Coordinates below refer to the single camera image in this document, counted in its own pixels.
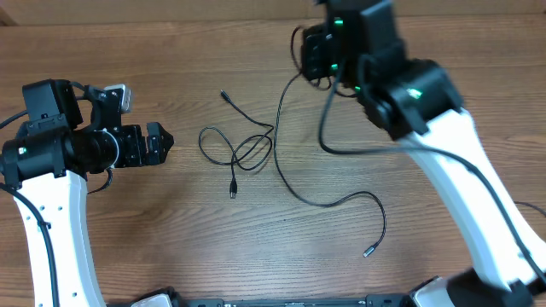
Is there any thin black USB cable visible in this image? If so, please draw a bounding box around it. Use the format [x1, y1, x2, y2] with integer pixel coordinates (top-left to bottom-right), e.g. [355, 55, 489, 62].
[197, 89, 275, 200]

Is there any braided cable silver plug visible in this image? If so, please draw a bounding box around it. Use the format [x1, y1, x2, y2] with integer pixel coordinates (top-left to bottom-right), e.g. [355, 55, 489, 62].
[272, 25, 387, 258]

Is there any thick black USB cable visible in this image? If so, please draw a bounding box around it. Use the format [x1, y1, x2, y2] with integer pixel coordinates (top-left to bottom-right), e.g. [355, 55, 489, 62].
[514, 200, 546, 217]

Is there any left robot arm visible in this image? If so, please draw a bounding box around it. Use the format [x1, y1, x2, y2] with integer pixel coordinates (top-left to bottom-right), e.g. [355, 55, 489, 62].
[1, 79, 174, 306]

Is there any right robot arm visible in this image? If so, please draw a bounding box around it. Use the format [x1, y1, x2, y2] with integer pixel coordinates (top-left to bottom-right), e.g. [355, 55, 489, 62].
[301, 0, 545, 306]

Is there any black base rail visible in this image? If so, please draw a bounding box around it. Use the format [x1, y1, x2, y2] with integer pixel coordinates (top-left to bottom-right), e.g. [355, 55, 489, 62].
[106, 286, 410, 307]

